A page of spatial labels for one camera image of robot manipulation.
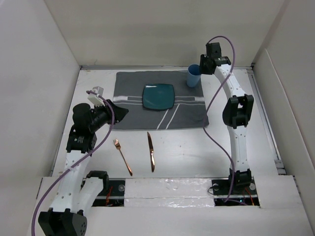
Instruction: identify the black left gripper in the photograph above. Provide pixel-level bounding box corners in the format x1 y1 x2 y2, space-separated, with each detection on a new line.
89 99 127 132

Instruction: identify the blue plastic cup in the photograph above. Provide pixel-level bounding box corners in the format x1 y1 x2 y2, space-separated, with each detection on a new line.
187 64 201 88

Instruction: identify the copper fork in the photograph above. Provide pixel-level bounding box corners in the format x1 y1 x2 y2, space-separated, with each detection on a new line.
113 139 133 177

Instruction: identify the copper knife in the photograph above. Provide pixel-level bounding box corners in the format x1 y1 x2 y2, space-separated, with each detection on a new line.
147 132 156 173

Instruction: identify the teal square plate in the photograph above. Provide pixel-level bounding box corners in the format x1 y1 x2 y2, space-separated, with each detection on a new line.
142 84 175 111

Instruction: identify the grey striped placemat cloth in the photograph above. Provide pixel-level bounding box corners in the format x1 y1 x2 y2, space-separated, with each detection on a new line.
113 71 209 130

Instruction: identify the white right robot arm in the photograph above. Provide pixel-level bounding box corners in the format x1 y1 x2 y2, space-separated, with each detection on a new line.
200 42 254 194

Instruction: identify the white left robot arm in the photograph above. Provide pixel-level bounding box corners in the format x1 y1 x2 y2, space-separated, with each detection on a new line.
38 99 128 236

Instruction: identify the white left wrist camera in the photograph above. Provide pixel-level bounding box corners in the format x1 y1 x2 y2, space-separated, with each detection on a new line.
88 87 104 107

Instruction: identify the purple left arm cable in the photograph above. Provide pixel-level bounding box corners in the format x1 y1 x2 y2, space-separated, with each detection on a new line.
31 90 115 236

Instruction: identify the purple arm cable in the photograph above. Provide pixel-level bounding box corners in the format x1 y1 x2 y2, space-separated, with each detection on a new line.
31 90 115 236
202 35 237 204

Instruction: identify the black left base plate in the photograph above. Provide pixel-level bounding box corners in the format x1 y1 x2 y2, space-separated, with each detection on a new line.
92 179 126 207

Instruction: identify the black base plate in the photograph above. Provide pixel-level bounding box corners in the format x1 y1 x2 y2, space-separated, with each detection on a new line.
92 179 126 207
207 178 260 207

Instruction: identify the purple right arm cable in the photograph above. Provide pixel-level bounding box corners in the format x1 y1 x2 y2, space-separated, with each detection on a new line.
202 35 237 204

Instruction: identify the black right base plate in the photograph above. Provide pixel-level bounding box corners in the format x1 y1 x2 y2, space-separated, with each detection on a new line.
207 178 260 207

